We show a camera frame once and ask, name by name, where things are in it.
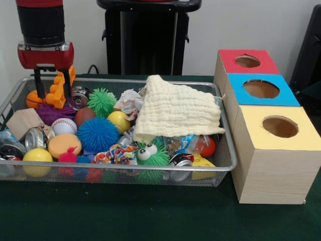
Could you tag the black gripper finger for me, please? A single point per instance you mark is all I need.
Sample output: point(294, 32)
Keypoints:
point(39, 84)
point(67, 82)

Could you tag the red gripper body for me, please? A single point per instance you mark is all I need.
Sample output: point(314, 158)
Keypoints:
point(45, 59)

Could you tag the orange plastic toy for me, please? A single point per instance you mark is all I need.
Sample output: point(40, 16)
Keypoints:
point(56, 93)

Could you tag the cream muslin cloth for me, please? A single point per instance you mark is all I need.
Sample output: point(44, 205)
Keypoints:
point(175, 108)

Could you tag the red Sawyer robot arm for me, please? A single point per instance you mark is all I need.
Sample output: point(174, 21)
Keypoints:
point(41, 22)

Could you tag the wooden box with three holes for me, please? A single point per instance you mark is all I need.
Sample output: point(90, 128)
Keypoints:
point(276, 175)

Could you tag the small orange basketball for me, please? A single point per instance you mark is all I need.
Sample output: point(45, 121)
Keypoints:
point(32, 101)

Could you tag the purple spiky ball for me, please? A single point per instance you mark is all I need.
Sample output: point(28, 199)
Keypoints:
point(50, 113)

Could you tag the green spiky ball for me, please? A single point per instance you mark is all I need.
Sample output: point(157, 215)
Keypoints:
point(101, 103)

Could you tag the white baseball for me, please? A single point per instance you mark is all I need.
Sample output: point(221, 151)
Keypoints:
point(64, 126)

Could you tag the blue spiky ball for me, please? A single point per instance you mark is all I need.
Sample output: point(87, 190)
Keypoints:
point(97, 134)

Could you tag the yellow ball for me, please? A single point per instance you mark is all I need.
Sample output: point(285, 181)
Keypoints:
point(37, 155)

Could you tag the green spiky toy with eyes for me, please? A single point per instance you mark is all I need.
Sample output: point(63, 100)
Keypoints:
point(160, 157)

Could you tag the light blue muslin cloth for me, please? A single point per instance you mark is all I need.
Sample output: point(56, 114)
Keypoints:
point(218, 100)

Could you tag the yellow cheese wedge toy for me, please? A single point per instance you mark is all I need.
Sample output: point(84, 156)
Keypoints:
point(201, 163)

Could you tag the dark green side tablecloth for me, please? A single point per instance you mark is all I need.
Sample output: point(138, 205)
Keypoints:
point(312, 91)

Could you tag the black stand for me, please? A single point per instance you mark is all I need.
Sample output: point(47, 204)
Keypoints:
point(309, 45)

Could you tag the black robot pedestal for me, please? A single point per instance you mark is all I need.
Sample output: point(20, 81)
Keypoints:
point(150, 37)

